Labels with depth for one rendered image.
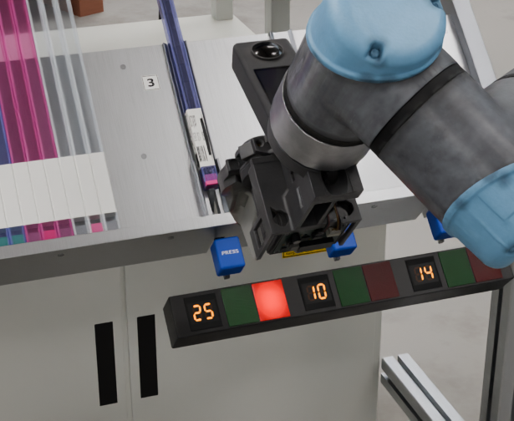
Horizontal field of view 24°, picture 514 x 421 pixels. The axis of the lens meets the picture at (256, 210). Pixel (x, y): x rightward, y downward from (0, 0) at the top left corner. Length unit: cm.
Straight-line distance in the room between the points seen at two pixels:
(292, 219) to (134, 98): 33
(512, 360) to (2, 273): 57
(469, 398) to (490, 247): 146
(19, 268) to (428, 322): 139
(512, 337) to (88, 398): 54
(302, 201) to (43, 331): 69
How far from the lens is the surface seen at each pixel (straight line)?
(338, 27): 71
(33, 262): 109
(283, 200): 88
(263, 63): 93
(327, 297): 113
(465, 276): 119
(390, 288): 116
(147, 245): 111
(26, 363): 151
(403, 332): 234
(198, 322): 110
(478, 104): 73
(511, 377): 137
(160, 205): 112
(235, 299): 111
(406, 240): 268
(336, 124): 77
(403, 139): 72
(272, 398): 164
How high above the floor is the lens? 122
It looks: 26 degrees down
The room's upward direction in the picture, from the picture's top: straight up
